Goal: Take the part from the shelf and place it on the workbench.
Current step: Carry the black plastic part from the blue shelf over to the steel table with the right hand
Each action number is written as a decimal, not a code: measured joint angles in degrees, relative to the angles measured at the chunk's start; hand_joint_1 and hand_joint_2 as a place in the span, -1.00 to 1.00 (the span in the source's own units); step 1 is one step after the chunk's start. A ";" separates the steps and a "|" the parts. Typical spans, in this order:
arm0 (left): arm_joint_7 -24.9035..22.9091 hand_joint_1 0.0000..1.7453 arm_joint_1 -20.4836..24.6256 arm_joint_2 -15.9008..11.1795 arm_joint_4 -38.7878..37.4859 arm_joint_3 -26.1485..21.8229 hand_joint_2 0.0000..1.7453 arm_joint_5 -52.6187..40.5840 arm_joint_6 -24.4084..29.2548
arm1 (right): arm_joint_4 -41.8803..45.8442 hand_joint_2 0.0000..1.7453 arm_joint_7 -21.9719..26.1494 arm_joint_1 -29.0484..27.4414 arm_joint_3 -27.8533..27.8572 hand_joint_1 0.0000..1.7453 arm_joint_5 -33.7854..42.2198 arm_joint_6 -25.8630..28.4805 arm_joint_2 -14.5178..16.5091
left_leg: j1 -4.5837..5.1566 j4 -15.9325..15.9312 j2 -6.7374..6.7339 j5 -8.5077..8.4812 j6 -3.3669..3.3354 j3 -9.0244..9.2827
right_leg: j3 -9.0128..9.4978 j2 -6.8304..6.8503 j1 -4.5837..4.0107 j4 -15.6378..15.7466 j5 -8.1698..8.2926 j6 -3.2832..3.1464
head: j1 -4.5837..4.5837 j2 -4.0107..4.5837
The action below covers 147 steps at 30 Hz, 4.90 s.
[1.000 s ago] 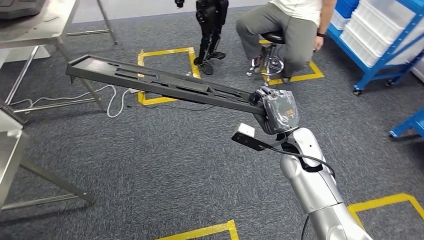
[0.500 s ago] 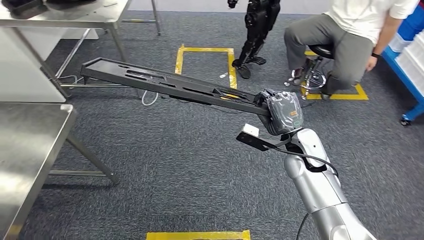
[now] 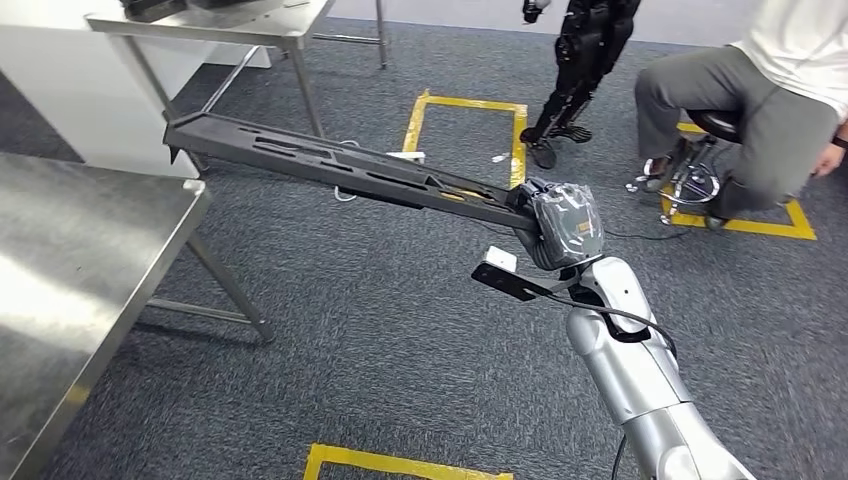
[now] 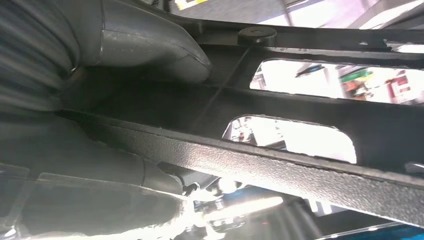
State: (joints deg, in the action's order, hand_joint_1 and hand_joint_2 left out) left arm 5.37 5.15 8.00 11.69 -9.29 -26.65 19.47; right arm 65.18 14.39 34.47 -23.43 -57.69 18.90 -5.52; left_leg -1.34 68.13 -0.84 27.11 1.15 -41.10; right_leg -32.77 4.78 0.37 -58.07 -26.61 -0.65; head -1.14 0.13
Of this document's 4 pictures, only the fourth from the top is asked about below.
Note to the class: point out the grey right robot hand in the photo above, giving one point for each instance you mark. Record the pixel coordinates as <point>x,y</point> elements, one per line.
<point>149,49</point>

